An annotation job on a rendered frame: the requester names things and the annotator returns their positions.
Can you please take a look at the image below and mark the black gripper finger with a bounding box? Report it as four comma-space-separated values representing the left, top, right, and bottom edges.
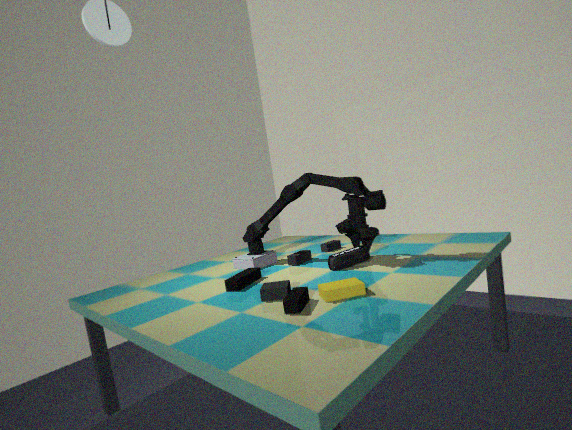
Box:
345, 233, 361, 247
358, 236, 376, 255

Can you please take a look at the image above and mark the yellow rectangular block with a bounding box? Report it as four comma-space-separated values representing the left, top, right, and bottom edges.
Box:
318, 277, 366, 303

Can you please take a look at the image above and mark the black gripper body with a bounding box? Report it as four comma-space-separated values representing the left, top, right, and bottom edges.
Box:
344, 211, 380, 238

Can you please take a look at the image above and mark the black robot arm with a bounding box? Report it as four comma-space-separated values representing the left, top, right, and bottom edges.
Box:
243, 173, 386, 255

